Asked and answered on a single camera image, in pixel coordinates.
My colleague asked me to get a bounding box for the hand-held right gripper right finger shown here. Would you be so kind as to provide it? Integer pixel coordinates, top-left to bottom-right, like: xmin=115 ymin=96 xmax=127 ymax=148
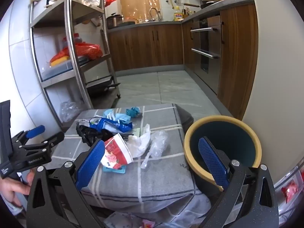
xmin=198 ymin=136 xmax=279 ymax=228

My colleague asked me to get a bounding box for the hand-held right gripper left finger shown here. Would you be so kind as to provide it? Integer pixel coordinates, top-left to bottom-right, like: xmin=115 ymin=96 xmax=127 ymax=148
xmin=26 ymin=140 xmax=106 ymax=228

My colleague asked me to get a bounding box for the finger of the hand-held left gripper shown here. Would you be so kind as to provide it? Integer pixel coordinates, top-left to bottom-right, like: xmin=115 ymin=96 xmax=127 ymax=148
xmin=20 ymin=131 xmax=65 ymax=151
xmin=11 ymin=125 xmax=45 ymax=148

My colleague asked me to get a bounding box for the black plastic bag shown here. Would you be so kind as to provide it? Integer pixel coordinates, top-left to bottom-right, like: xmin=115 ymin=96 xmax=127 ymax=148
xmin=76 ymin=121 xmax=114 ymax=148

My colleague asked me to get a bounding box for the yellow-rimmed teal waste bin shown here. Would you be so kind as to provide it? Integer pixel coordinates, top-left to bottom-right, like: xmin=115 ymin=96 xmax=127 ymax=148
xmin=184 ymin=116 xmax=262 ymax=197

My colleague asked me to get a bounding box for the person's left hand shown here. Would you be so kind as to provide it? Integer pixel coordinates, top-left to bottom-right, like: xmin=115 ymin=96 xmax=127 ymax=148
xmin=0 ymin=170 xmax=36 ymax=207

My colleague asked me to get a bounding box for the teal blister pack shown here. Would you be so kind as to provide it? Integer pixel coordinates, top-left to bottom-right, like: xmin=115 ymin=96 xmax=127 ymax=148
xmin=103 ymin=164 xmax=126 ymax=174

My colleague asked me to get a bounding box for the red and white paper cup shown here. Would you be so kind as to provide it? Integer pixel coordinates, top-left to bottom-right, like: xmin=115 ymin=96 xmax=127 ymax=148
xmin=101 ymin=133 xmax=134 ymax=170

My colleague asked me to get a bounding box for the blue plastic wrapper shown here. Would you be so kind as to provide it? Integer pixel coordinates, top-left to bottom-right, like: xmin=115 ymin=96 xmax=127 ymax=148
xmin=89 ymin=117 xmax=133 ymax=133

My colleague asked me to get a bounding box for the white crumpled tissue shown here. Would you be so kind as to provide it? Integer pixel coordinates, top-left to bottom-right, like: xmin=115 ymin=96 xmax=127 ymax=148
xmin=128 ymin=123 xmax=152 ymax=158

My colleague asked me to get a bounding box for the blue face mask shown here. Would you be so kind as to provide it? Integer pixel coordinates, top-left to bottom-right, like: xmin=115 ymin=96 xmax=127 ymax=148
xmin=103 ymin=109 xmax=131 ymax=124

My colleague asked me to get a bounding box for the teal crumpled paper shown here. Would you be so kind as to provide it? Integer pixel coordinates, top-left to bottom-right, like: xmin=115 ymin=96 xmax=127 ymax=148
xmin=125 ymin=107 xmax=141 ymax=118

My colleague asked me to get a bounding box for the printed plastic packet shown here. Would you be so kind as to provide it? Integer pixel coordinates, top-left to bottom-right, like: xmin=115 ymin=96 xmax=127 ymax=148
xmin=104 ymin=210 xmax=162 ymax=228

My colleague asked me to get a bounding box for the black flat folded object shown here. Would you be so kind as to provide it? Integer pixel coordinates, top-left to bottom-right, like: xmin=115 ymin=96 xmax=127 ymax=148
xmin=85 ymin=76 xmax=121 ymax=98

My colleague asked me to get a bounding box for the yellow packet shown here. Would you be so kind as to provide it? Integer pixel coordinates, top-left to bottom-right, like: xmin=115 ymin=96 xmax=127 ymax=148
xmin=50 ymin=56 xmax=70 ymax=66

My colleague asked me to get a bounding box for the red snack packet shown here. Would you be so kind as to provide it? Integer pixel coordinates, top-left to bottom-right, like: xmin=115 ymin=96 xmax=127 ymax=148
xmin=281 ymin=180 xmax=298 ymax=203

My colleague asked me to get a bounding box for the stainless built-in oven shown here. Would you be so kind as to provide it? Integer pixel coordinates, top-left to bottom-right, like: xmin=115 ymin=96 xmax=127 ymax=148
xmin=190 ymin=15 xmax=222 ymax=95

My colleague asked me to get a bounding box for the wooden kitchen cabinet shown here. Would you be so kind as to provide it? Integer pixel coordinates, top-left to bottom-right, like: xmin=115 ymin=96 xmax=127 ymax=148
xmin=182 ymin=3 xmax=259 ymax=121
xmin=107 ymin=24 xmax=184 ymax=72

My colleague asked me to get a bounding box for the rice cooker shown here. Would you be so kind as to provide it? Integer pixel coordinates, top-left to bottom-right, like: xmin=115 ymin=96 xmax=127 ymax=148
xmin=106 ymin=14 xmax=124 ymax=29

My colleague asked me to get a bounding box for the yellow oil bottle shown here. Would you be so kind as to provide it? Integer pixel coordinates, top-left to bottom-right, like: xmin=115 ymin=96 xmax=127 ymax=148
xmin=173 ymin=7 xmax=184 ymax=21

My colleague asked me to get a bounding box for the grey kitchen countertop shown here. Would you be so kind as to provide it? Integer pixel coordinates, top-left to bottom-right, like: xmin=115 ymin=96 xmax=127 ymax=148
xmin=107 ymin=0 xmax=256 ymax=32

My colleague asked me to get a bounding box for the frying pan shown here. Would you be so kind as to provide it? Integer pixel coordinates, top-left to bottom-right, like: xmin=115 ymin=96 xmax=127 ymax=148
xmin=183 ymin=1 xmax=222 ymax=9

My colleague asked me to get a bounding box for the metal faucet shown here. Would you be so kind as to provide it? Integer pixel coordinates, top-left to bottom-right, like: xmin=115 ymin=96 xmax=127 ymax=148
xmin=150 ymin=8 xmax=162 ymax=22

